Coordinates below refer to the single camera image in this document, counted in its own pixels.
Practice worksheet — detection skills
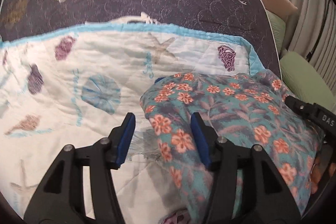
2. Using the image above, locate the teal floral patterned garment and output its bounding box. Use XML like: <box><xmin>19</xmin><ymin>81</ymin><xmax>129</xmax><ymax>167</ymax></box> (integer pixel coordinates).
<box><xmin>140</xmin><ymin>70</ymin><xmax>324</xmax><ymax>223</ymax></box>

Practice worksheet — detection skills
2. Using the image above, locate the large green pillow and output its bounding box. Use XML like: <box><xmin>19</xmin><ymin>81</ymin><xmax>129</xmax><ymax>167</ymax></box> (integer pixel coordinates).
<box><xmin>280</xmin><ymin>52</ymin><xmax>335</xmax><ymax>110</ymax></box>

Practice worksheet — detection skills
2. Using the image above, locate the grey pleated curtain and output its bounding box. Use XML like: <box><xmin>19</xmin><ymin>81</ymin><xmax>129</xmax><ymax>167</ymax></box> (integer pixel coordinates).
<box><xmin>282</xmin><ymin>0</ymin><xmax>335</xmax><ymax>89</ymax></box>

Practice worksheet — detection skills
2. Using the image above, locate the white seashell quilt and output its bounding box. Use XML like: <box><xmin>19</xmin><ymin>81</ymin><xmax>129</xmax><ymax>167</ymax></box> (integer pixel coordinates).
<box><xmin>1</xmin><ymin>22</ymin><xmax>264</xmax><ymax>223</ymax></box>

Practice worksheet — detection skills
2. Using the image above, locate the small green pillow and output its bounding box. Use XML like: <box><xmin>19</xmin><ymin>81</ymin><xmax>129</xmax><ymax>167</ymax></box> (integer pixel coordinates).
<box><xmin>266</xmin><ymin>10</ymin><xmax>286</xmax><ymax>54</ymax></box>

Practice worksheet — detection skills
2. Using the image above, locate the peach pillow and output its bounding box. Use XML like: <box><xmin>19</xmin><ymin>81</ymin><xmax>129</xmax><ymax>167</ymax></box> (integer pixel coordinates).
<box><xmin>261</xmin><ymin>0</ymin><xmax>298</xmax><ymax>22</ymax></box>

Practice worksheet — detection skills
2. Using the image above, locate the dark purple deer mattress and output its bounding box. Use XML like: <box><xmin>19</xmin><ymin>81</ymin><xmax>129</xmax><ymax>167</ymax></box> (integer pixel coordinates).
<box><xmin>1</xmin><ymin>0</ymin><xmax>281</xmax><ymax>75</ymax></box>

